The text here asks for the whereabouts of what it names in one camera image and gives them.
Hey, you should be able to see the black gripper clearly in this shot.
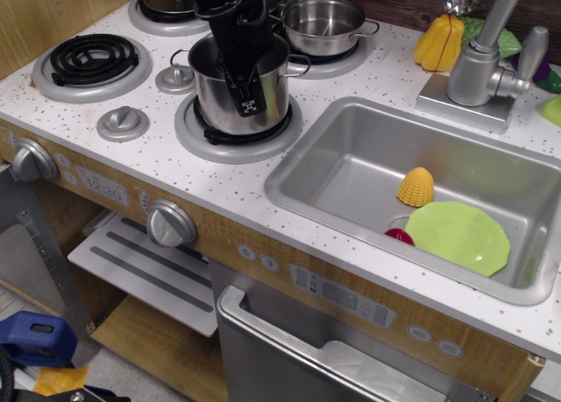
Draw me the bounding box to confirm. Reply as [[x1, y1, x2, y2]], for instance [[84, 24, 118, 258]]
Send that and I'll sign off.
[[209, 0, 274, 117]]

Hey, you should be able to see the tall steel pot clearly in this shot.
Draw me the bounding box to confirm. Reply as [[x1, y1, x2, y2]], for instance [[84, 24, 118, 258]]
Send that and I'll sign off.
[[188, 34, 297, 136]]

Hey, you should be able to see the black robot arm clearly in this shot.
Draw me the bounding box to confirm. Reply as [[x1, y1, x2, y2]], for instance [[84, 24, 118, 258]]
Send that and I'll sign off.
[[193, 0, 274, 117]]

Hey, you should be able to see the back right burner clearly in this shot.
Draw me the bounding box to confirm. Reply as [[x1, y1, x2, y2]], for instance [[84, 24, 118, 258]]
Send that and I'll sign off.
[[288, 39, 369, 80]]

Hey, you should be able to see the front right burner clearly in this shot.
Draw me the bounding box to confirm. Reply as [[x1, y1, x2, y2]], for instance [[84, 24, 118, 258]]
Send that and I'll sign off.
[[174, 93, 303, 165]]

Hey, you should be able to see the grey top knob rear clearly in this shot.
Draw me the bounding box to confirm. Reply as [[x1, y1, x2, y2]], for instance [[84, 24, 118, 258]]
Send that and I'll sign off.
[[155, 65, 195, 95]]

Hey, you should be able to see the grey knob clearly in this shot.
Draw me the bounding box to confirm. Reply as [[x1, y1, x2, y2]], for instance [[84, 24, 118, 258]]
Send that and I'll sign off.
[[96, 106, 150, 143], [155, 65, 195, 95]]

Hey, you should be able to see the wide steel saucepan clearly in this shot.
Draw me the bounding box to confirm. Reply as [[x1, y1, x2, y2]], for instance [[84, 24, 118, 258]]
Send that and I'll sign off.
[[277, 0, 380, 57]]

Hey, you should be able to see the back left burner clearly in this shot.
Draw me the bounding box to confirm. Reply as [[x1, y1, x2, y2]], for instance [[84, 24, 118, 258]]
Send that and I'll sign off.
[[128, 0, 209, 37]]

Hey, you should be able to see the grey toy sink basin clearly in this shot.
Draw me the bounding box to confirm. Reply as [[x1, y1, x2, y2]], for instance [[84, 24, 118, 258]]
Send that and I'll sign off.
[[265, 97, 560, 306]]

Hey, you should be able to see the grey top knob front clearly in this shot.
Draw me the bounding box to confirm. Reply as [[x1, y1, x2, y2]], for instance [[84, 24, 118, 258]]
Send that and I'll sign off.
[[96, 106, 150, 143]]

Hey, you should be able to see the silver oven knob right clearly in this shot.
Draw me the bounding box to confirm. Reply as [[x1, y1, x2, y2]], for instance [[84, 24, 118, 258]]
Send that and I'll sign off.
[[146, 199, 197, 248]]

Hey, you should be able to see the silver oven knob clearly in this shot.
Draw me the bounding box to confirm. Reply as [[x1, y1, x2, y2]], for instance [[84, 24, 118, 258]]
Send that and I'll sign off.
[[146, 199, 197, 248], [11, 138, 58, 182]]

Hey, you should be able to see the front left coil burner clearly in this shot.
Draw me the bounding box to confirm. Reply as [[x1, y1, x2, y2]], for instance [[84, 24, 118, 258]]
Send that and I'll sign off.
[[32, 34, 152, 103]]

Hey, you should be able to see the digital clock panel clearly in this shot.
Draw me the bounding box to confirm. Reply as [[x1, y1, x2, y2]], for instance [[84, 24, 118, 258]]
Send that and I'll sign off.
[[76, 166, 129, 207]]

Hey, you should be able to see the yellow toy corn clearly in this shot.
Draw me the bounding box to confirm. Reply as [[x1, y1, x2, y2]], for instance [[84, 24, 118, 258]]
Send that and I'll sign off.
[[396, 167, 435, 208]]

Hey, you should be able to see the yellow toy pepper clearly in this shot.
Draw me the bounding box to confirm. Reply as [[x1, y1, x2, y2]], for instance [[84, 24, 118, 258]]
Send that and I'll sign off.
[[414, 14, 465, 72]]

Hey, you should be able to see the white oven rack shelf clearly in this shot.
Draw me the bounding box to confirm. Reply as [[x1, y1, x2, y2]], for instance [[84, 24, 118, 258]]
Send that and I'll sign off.
[[68, 213, 217, 337]]

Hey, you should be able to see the red toy item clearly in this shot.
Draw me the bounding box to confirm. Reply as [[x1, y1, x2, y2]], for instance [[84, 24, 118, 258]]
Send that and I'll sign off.
[[385, 228, 415, 246]]

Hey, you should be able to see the silver oven knob left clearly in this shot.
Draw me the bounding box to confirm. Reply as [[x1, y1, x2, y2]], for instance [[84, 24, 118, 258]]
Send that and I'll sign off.
[[11, 138, 58, 182]]

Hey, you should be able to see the silver toy faucet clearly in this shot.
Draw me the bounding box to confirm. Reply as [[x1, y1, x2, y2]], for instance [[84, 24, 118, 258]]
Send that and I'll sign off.
[[415, 0, 549, 134]]

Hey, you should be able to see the green plastic plate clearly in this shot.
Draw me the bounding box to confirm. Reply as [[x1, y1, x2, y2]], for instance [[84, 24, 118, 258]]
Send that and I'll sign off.
[[405, 201, 511, 277]]

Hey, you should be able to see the silver dishwasher door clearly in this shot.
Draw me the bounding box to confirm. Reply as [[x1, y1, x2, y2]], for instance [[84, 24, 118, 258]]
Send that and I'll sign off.
[[209, 261, 495, 401]]

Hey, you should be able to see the green toy vegetable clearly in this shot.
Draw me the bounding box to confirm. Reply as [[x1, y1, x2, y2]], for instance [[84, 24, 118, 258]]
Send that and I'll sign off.
[[458, 17, 522, 59]]

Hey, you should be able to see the grey open oven door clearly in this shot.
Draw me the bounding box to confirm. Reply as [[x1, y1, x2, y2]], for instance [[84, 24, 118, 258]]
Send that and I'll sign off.
[[1, 163, 91, 342]]

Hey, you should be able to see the purple toy eggplant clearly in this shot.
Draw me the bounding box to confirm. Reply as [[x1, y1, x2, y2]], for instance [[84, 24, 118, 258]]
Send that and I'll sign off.
[[532, 58, 561, 95]]

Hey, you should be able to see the light green toy piece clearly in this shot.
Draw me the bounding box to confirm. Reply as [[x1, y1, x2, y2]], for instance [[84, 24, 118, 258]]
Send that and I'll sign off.
[[541, 95, 561, 127]]

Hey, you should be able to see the yellow cloth scrap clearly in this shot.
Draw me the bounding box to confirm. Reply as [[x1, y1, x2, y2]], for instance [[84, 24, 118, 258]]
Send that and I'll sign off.
[[32, 365, 89, 397]]

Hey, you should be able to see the black braided cable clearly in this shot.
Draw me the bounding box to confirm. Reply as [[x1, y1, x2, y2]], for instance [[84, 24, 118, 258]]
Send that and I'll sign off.
[[0, 347, 17, 402]]

